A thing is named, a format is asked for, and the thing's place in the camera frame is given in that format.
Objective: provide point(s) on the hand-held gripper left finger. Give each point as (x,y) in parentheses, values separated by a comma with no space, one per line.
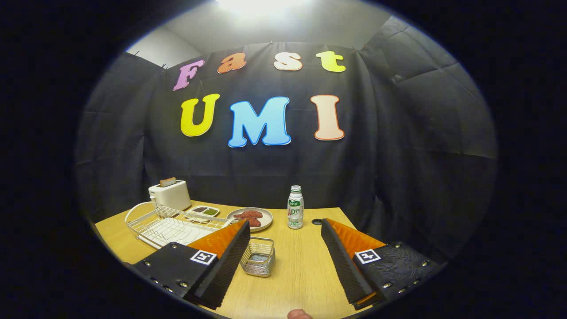
(230,261)

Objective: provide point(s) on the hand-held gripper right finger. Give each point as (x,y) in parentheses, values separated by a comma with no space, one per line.
(343,261)

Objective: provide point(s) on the beige round plate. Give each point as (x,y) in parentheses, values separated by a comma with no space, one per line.
(266,219)

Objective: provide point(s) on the brown meat patty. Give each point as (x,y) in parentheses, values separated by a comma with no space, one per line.
(252,214)
(253,223)

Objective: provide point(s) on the green mung beans pile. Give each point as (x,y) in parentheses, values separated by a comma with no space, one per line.
(211,212)

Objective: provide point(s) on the white divided tray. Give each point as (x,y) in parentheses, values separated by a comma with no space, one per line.
(196,216)

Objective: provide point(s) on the dark brown beans pile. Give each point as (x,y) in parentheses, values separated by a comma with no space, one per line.
(200,209)

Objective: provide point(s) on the white green-label drink bottle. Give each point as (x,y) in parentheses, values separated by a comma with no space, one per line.
(295,217)

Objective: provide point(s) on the white toaster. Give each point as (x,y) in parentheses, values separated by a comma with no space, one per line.
(170,197)

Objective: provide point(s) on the brown toast slice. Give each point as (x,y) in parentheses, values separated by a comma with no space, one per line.
(167,181)

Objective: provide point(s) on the black backdrop cloth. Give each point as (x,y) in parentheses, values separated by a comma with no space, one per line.
(390,155)

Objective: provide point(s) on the bright ceiling light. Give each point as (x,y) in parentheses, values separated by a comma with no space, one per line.
(261,5)

